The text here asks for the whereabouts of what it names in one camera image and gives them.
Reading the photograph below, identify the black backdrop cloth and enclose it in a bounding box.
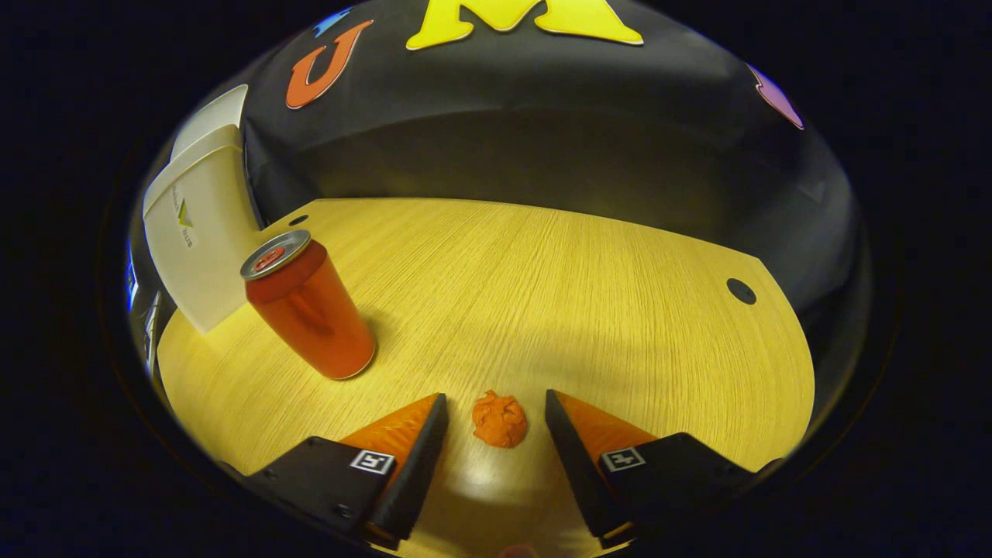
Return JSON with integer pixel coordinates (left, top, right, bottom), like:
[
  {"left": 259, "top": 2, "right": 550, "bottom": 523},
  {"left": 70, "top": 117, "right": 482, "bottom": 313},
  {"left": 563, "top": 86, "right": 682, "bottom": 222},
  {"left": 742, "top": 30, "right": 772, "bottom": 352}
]
[{"left": 128, "top": 0, "right": 873, "bottom": 388}]

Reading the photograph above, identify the wooden desktop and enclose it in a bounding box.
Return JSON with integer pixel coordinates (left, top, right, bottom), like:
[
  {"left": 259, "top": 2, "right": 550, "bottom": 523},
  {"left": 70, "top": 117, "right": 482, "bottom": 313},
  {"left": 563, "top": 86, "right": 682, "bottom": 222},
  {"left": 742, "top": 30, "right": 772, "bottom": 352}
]
[{"left": 155, "top": 198, "right": 816, "bottom": 558}]

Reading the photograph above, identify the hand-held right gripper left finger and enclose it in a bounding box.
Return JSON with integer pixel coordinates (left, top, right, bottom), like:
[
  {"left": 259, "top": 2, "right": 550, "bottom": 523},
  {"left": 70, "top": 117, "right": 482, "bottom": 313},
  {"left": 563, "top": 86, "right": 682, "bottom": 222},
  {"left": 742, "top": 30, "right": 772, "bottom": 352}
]
[{"left": 240, "top": 392, "right": 450, "bottom": 543}]

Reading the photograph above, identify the white desktop garbage bin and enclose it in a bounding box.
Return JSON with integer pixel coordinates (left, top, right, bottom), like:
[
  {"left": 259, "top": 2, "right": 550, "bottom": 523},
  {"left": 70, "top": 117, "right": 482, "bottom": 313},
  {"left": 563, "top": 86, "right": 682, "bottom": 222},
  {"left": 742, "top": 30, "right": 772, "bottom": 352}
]
[{"left": 143, "top": 84, "right": 264, "bottom": 335}]

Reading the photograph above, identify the red pop can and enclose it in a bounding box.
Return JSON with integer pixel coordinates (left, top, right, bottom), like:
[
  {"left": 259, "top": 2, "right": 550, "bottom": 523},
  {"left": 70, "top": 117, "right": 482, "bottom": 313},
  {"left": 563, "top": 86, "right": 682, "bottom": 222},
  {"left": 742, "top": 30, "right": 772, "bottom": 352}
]
[{"left": 239, "top": 229, "right": 378, "bottom": 381}]

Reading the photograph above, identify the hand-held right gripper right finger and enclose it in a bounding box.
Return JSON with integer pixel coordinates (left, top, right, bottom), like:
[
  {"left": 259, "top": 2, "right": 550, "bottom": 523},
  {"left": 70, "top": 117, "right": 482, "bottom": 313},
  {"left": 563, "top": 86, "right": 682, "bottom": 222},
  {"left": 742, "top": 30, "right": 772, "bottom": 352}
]
[{"left": 545, "top": 389, "right": 784, "bottom": 541}]

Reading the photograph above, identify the orange paper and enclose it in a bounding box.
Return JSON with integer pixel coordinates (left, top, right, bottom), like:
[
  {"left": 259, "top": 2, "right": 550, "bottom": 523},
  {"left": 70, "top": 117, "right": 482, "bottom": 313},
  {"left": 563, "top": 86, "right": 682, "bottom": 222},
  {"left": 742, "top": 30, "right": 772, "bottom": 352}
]
[{"left": 472, "top": 390, "right": 529, "bottom": 449}]

